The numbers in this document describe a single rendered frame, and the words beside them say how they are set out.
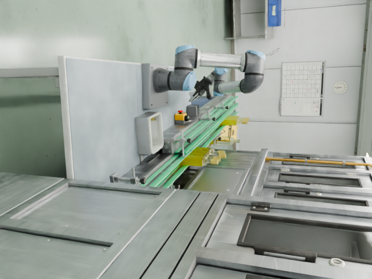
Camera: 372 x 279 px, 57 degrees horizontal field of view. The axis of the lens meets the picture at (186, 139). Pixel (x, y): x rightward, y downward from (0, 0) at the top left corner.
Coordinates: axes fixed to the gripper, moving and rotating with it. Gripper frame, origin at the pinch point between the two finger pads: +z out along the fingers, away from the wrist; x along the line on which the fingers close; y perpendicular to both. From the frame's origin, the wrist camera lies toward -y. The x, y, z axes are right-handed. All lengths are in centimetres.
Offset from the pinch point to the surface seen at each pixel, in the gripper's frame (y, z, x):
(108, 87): -10, 26, 90
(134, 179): -56, 42, 89
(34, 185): -42, 68, 117
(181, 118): -5.8, 13.7, 0.3
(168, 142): -28, 27, 33
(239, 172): -64, 7, -1
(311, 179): -96, -25, -11
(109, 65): -3, 19, 92
